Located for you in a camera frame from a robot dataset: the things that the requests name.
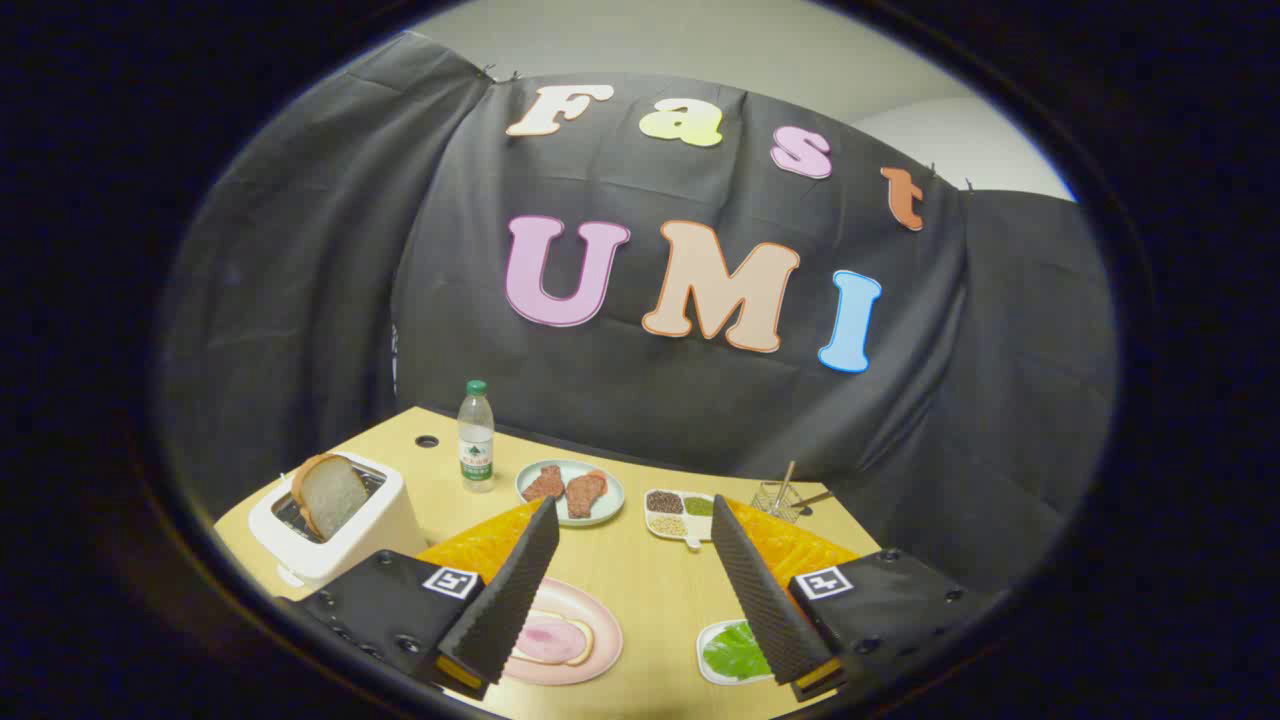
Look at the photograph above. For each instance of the white divided seasoning dish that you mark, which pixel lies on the white divided seasoning dish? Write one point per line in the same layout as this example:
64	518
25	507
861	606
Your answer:
682	512

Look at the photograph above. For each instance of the brown meat piece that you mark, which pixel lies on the brown meat piece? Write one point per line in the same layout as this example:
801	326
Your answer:
543	484
585	493

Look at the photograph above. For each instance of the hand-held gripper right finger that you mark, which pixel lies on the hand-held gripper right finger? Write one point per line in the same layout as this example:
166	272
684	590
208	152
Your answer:
765	600

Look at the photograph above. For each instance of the pale green round plate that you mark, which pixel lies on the pale green round plate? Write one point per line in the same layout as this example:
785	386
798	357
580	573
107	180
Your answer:
612	508

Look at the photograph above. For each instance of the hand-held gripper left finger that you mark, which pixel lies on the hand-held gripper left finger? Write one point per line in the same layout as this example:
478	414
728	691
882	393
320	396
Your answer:
510	600

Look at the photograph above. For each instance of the clear plastic water bottle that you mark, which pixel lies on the clear plastic water bottle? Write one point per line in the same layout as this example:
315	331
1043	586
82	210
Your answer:
476	440

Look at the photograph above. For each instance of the white toaster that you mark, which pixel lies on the white toaster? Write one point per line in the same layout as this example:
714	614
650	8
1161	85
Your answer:
370	525

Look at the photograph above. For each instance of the green lettuce leaf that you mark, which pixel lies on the green lettuce leaf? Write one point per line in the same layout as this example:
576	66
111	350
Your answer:
735	655

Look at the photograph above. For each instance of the wooden stick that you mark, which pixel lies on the wooden stick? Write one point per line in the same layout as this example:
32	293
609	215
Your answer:
787	482
817	497

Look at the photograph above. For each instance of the pink ham slice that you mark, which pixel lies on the pink ham slice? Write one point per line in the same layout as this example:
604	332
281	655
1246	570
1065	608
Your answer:
550	640

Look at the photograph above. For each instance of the white rounded square plate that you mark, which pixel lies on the white rounded square plate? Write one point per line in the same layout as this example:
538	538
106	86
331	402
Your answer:
705	640

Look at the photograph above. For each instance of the black backdrop cloth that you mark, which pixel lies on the black backdrop cloth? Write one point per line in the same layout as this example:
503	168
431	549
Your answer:
300	300

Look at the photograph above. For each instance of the pink round plate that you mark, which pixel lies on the pink round plate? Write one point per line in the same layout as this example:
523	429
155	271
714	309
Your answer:
592	604

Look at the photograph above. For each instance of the clear glass cup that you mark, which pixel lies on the clear glass cup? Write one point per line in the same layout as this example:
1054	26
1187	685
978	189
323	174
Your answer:
772	502

